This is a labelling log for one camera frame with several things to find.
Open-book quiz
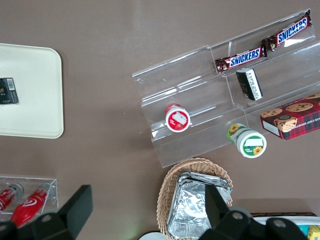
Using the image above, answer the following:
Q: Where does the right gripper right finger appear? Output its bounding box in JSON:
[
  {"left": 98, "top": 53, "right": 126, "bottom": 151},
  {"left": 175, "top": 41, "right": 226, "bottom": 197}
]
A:
[{"left": 204, "top": 183, "right": 229, "bottom": 230}]

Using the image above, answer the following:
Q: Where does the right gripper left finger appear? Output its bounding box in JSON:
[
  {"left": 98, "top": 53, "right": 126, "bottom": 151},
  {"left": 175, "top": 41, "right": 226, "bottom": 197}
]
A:
[{"left": 56, "top": 184, "right": 94, "bottom": 230}]

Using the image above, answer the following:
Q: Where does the tan oval wicker basket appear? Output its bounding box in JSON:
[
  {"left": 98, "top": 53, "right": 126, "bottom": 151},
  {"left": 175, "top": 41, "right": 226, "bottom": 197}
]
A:
[{"left": 155, "top": 156, "right": 234, "bottom": 239}]

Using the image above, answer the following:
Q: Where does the white snack tray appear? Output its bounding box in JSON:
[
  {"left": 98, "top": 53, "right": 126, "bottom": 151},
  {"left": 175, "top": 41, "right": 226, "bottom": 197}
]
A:
[{"left": 249, "top": 211, "right": 320, "bottom": 240}]

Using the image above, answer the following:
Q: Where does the beige rectangular tray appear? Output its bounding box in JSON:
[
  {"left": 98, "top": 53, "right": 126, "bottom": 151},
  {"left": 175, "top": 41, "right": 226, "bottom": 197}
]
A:
[{"left": 0, "top": 42, "right": 65, "bottom": 140}]

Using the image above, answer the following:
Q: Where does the stack of foil trays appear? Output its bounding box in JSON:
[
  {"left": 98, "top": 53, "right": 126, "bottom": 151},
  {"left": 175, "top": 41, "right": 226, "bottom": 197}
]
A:
[{"left": 167, "top": 171, "right": 233, "bottom": 240}]

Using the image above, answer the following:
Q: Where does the clear acrylic bottle rack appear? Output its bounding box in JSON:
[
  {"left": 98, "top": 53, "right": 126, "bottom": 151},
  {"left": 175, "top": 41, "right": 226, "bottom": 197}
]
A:
[{"left": 0, "top": 175, "right": 60, "bottom": 222}]

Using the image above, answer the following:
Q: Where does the red cola bottle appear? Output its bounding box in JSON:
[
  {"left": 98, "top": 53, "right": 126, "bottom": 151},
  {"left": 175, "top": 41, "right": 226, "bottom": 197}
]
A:
[
  {"left": 0, "top": 182, "right": 25, "bottom": 214},
  {"left": 9, "top": 183, "right": 54, "bottom": 228}
]

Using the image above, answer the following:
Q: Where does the green sunflower yogurt cup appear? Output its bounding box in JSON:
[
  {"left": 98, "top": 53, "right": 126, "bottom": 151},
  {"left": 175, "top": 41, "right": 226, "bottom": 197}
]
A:
[{"left": 225, "top": 122, "right": 268, "bottom": 159}]

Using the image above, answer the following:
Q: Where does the teal snack packet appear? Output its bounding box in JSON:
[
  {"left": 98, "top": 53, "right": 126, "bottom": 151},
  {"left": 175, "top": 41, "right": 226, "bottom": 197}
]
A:
[{"left": 297, "top": 223, "right": 312, "bottom": 234}]

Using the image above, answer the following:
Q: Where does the red strawberry yogurt cup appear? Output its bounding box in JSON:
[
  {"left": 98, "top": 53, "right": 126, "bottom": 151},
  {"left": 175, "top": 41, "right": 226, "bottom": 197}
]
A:
[{"left": 164, "top": 103, "right": 194, "bottom": 133}]

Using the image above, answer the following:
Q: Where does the yellow snack packet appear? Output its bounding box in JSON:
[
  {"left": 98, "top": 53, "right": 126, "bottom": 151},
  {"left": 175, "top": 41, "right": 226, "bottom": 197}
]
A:
[{"left": 306, "top": 224, "right": 320, "bottom": 240}]

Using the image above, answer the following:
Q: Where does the red tartan cookie box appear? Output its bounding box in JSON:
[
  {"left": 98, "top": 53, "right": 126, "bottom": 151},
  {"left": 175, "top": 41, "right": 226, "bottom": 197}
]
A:
[{"left": 259, "top": 91, "right": 320, "bottom": 141}]

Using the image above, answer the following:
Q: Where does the clear acrylic step shelf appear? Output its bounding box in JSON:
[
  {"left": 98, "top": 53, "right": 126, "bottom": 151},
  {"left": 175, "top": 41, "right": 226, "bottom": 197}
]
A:
[{"left": 131, "top": 8, "right": 320, "bottom": 169}]

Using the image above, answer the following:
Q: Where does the black and white small box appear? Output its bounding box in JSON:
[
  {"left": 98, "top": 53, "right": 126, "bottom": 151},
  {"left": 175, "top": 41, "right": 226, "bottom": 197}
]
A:
[{"left": 235, "top": 67, "right": 264, "bottom": 102}]

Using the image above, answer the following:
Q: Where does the small black printed box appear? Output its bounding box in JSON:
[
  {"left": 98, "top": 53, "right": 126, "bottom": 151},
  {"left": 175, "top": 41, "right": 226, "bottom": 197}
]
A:
[{"left": 0, "top": 77, "right": 20, "bottom": 106}]

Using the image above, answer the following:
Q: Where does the snickers bar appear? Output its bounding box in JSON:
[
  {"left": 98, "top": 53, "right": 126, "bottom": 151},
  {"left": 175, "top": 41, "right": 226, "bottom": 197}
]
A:
[
  {"left": 214, "top": 45, "right": 269, "bottom": 75},
  {"left": 260, "top": 14, "right": 314, "bottom": 52}
]

